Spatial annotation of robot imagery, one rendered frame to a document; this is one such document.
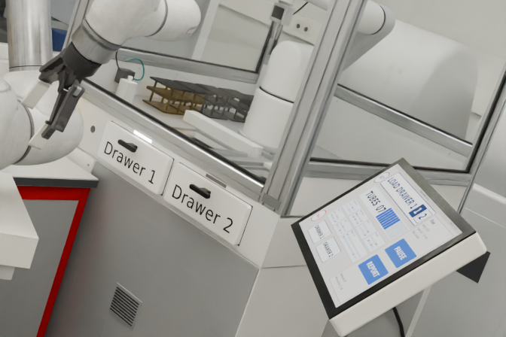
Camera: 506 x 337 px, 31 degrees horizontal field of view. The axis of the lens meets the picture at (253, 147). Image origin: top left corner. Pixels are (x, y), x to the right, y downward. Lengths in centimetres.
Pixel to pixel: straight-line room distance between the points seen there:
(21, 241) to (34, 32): 49
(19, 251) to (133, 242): 72
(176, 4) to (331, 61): 49
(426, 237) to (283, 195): 60
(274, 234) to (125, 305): 58
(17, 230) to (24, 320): 89
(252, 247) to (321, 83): 45
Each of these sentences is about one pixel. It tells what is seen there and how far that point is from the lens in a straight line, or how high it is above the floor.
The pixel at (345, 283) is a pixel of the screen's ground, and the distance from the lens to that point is 176.
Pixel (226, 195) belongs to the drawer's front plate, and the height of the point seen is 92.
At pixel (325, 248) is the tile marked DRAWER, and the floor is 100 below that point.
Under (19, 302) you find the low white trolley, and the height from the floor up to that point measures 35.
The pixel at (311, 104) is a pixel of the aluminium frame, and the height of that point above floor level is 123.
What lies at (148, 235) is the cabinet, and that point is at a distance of 258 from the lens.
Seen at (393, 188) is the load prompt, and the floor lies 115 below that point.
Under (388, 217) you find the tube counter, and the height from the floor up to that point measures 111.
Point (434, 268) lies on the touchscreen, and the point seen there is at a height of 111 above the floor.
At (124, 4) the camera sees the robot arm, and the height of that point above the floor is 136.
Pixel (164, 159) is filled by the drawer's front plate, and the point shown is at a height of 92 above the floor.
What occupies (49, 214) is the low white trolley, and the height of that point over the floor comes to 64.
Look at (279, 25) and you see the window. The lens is 234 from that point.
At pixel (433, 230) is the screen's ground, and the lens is 176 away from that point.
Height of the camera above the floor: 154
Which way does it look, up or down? 12 degrees down
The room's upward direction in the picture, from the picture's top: 19 degrees clockwise
